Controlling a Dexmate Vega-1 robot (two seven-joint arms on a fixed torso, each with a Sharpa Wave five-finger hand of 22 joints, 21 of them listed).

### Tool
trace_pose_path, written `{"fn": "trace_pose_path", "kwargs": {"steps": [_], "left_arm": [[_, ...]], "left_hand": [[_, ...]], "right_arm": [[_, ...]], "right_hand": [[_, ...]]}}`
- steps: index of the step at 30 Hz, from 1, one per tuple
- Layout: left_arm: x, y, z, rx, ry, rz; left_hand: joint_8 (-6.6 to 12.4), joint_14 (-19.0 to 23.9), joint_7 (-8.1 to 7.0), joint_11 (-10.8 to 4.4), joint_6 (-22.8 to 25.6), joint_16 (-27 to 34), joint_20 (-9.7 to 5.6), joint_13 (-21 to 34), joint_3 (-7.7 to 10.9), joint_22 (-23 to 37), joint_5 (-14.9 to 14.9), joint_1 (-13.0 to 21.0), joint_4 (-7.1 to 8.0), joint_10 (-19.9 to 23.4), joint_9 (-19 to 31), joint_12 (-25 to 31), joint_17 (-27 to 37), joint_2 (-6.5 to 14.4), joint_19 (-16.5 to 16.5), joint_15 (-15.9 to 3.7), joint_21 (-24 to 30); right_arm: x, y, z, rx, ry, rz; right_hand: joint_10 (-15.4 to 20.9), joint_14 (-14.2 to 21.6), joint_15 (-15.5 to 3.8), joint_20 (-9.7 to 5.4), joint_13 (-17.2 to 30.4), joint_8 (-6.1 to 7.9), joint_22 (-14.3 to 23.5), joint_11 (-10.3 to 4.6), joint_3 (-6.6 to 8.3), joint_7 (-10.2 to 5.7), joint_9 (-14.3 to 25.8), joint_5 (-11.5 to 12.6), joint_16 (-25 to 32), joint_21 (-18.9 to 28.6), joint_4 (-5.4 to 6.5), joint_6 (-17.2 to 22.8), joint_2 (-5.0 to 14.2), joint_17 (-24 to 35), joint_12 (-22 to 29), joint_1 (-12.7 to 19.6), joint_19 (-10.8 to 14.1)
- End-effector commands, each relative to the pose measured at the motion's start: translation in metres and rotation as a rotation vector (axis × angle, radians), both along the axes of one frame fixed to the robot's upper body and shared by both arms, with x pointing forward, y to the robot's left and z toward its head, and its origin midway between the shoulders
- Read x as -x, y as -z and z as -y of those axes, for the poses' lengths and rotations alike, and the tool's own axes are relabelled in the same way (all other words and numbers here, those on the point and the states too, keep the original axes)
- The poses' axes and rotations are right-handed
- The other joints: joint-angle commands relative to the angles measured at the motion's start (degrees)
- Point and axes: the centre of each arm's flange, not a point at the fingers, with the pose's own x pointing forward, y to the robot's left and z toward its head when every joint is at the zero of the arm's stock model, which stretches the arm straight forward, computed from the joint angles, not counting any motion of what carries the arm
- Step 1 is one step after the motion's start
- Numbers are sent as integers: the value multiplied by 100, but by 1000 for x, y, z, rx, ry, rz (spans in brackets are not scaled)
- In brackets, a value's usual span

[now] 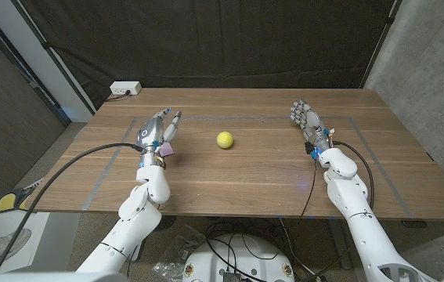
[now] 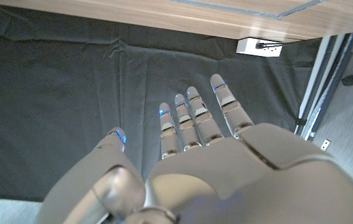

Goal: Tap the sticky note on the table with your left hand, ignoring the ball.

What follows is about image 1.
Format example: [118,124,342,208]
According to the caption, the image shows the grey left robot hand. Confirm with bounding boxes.
[135,107,182,157]

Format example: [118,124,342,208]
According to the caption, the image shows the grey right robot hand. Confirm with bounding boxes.
[290,98,332,152]

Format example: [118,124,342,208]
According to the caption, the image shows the purple sticky note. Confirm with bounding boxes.
[158,141,175,158]

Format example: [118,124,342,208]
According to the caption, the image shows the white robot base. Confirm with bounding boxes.
[182,233,296,282]

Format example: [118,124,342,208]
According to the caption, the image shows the yellow tennis ball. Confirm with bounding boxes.
[216,131,235,150]

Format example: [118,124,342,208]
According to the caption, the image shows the white power strip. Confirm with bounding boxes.
[109,81,143,96]

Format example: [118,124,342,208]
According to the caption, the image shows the grey tape outline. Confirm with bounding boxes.
[82,114,414,219]

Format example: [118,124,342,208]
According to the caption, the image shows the black backdrop stand pole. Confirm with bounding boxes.
[9,0,98,115]
[359,0,403,89]

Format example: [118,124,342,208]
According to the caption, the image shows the black backdrop curtain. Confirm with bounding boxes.
[17,0,397,111]

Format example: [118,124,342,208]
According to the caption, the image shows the white table leg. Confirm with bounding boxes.
[131,244,146,262]

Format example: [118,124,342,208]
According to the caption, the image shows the clear plastic bag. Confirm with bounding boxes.
[153,225,206,282]

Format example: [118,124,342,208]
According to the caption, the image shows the grey table leg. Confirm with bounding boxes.
[327,219,352,270]

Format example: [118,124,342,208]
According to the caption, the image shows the yellow foot pedal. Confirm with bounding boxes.
[0,187,37,215]

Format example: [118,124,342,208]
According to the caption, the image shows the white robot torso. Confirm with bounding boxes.
[0,272,129,282]

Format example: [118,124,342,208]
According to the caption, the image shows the black power strip cord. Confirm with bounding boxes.
[106,90,132,103]

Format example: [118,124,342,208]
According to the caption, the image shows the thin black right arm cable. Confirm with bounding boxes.
[298,159,318,220]

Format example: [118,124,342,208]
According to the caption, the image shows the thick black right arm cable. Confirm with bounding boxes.
[311,140,375,280]

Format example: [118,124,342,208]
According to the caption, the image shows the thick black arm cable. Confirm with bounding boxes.
[311,140,375,280]
[0,143,146,273]

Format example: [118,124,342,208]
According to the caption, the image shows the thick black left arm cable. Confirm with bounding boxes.
[0,143,146,273]

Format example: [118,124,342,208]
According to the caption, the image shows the black floor cables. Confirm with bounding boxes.
[204,219,324,282]

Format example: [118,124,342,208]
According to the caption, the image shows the black table bracket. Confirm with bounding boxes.
[401,220,428,230]

